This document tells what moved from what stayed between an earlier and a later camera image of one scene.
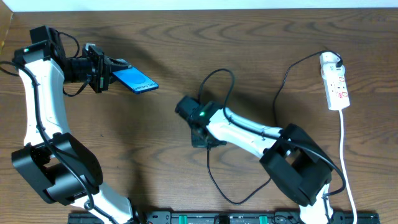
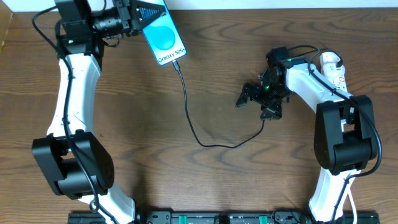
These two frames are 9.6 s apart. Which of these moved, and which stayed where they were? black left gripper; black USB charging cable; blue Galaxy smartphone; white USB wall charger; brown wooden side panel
Moved: black left gripper; black USB charging cable; blue Galaxy smartphone
Stayed: white USB wall charger; brown wooden side panel
